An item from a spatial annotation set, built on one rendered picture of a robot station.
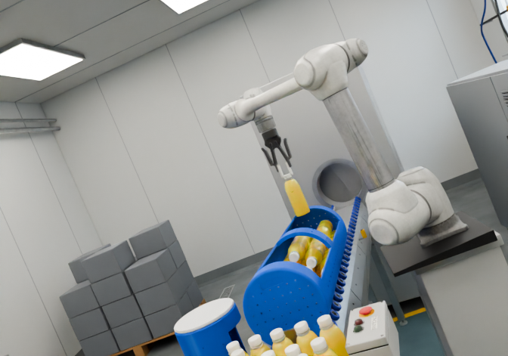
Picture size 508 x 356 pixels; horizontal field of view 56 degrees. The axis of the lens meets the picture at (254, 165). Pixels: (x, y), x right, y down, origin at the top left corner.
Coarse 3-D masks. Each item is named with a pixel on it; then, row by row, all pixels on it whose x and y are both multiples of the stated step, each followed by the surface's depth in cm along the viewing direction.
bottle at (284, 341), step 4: (284, 336) 137; (272, 340) 138; (276, 340) 136; (280, 340) 136; (284, 340) 137; (288, 340) 137; (276, 344) 136; (280, 344) 136; (284, 344) 136; (288, 344) 136; (292, 344) 137; (272, 348) 137; (276, 348) 136; (280, 348) 135; (284, 348) 135; (276, 352) 136; (280, 352) 135; (284, 352) 135
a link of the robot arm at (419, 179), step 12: (420, 168) 181; (408, 180) 179; (420, 180) 177; (432, 180) 178; (420, 192) 174; (432, 192) 176; (444, 192) 181; (432, 204) 174; (444, 204) 178; (432, 216) 175; (444, 216) 178
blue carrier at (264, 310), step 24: (312, 216) 237; (336, 216) 228; (288, 240) 233; (336, 240) 201; (264, 264) 174; (288, 264) 156; (336, 264) 185; (264, 288) 156; (288, 288) 153; (312, 288) 151; (264, 312) 157; (288, 312) 155; (312, 312) 153; (264, 336) 158
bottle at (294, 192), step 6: (288, 180) 225; (294, 180) 225; (288, 186) 224; (294, 186) 223; (288, 192) 224; (294, 192) 223; (300, 192) 224; (294, 198) 223; (300, 198) 223; (294, 204) 224; (300, 204) 223; (306, 204) 225; (294, 210) 226; (300, 210) 223; (306, 210) 224
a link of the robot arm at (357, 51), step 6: (336, 42) 176; (342, 42) 175; (348, 42) 175; (354, 42) 174; (360, 42) 174; (342, 48) 172; (348, 48) 174; (354, 48) 173; (360, 48) 173; (366, 48) 176; (348, 54) 173; (354, 54) 173; (360, 54) 173; (366, 54) 175; (348, 60) 173; (354, 60) 175; (360, 60) 175; (348, 66) 174; (354, 66) 176; (348, 72) 177
